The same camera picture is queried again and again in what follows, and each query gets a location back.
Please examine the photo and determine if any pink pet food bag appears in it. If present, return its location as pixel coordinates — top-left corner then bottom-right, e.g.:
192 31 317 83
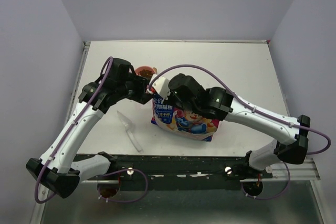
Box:
151 95 219 142

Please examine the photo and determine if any clear plastic scoop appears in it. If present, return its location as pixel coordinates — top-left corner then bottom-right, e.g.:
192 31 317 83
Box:
117 111 143 153

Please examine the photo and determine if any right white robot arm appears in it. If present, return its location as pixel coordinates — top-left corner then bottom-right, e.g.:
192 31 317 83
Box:
167 73 310 178

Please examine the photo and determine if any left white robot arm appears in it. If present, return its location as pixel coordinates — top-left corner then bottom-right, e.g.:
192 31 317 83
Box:
26 57 153 204

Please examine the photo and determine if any kibble in pink bowl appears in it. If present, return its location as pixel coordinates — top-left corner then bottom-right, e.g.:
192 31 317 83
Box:
139 69 155 79

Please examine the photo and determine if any pink bowl right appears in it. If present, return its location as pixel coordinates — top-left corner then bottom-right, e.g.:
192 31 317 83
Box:
135 66 157 80

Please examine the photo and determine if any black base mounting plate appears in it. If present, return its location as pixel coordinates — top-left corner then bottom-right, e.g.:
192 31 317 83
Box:
80 152 272 191

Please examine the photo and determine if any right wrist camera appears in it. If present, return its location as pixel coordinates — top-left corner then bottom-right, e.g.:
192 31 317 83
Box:
146 77 170 100

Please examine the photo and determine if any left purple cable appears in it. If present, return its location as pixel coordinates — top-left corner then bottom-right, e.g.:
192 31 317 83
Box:
35 56 149 204

